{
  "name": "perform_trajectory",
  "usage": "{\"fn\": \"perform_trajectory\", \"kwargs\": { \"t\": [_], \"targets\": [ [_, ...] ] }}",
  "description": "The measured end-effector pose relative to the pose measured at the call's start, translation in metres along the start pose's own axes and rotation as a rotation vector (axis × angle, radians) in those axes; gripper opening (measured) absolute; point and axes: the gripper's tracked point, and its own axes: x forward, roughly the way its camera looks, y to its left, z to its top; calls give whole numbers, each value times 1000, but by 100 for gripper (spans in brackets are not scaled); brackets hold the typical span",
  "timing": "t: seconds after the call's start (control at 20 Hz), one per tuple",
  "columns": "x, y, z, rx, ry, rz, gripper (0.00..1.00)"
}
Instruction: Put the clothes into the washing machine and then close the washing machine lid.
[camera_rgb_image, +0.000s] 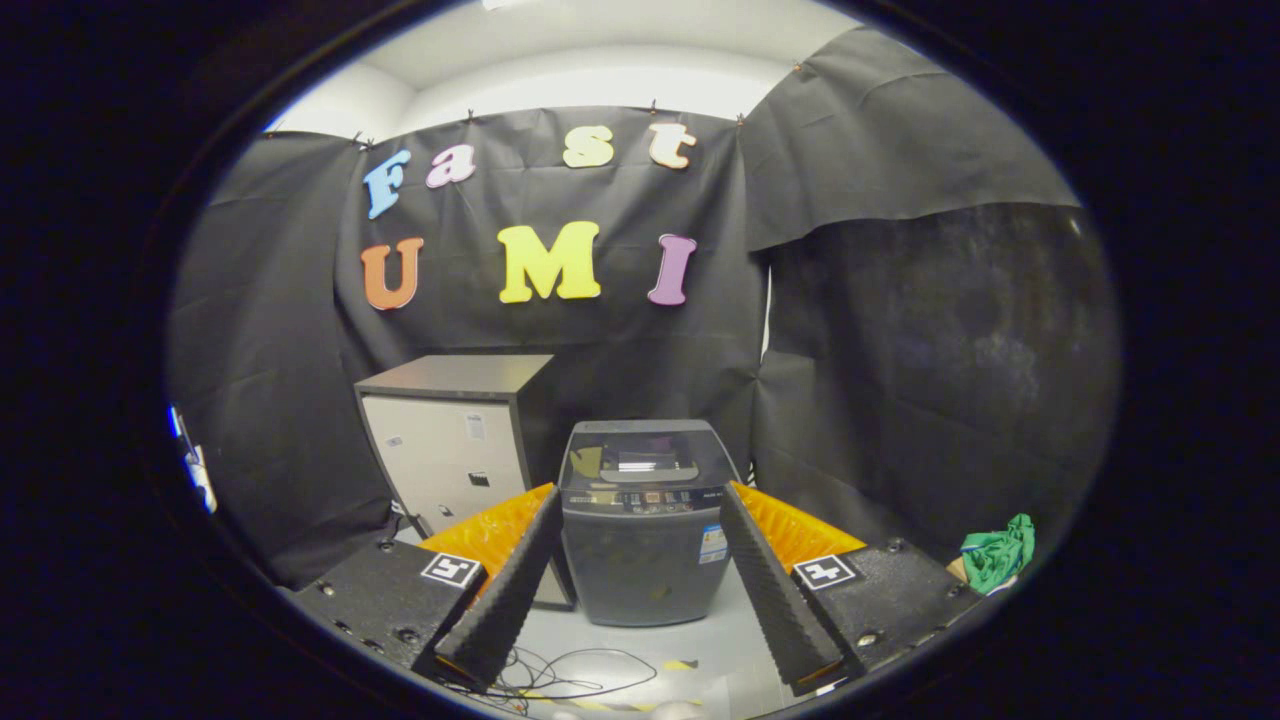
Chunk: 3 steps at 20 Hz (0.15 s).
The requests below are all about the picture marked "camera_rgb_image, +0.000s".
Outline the dark grey washing machine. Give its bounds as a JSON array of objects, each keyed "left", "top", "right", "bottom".
[{"left": 558, "top": 419, "right": 741, "bottom": 628}]

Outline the grey cabinet with dark top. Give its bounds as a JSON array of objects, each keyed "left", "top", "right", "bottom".
[{"left": 354, "top": 354, "right": 576, "bottom": 611}]

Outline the thin black floor cable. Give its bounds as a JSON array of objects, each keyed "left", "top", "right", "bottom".
[{"left": 440, "top": 645, "right": 661, "bottom": 713}]

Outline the green crumpled cloth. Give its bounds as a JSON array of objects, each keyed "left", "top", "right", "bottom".
[{"left": 960, "top": 514, "right": 1037, "bottom": 595}]

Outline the dark washing machine lid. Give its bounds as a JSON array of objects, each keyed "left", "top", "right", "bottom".
[{"left": 560, "top": 419, "right": 739, "bottom": 488}]

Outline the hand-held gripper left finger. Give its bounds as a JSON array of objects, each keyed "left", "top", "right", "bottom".
[{"left": 290, "top": 484, "right": 566, "bottom": 693}]

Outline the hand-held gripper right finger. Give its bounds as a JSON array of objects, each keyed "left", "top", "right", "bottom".
[{"left": 720, "top": 482, "right": 986, "bottom": 698}]

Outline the black backdrop cloth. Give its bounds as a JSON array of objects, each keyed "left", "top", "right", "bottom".
[{"left": 165, "top": 25, "right": 1121, "bottom": 591}]

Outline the blue white object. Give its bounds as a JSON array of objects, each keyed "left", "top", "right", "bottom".
[{"left": 170, "top": 405, "right": 218, "bottom": 515}]

